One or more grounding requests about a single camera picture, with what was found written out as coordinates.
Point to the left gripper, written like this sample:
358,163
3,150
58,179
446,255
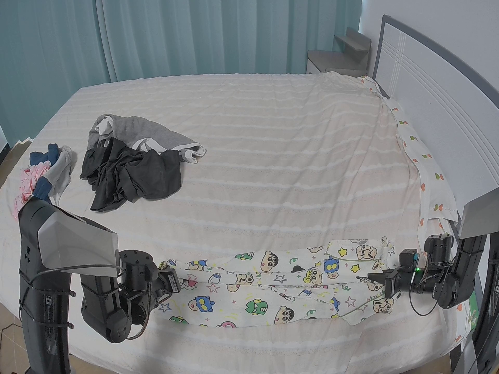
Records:
171,281

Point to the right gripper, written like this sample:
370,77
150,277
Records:
403,284

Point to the grey bedside table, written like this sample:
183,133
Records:
335,60

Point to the blue-green curtain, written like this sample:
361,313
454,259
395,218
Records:
226,25
46,53

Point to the black garment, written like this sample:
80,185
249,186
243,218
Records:
148,173

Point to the white and blue sweater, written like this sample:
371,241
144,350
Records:
58,173

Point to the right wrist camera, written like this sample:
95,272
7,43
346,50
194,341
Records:
408,259

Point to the pink garment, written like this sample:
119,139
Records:
29,177

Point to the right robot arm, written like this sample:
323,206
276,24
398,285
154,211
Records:
467,263

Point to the grey and white garment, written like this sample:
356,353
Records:
144,131

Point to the bed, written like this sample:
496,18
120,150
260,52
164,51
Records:
273,131

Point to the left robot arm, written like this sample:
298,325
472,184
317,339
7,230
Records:
78,244

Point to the white printed pyjama top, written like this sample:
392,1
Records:
273,294

